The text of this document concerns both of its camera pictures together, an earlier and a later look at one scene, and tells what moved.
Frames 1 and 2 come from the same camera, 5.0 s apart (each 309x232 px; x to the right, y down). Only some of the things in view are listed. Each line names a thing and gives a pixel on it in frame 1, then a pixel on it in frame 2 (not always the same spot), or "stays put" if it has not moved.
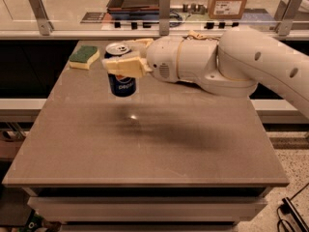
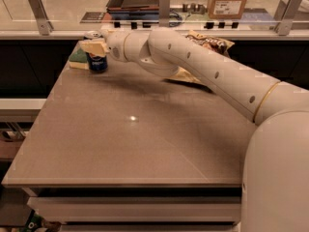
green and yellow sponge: (83, 56) stays put
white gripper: (162, 58) -> (115, 46)
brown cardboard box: (228, 1) stays put
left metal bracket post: (40, 11) stays put
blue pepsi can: (120, 86) -> (97, 63)
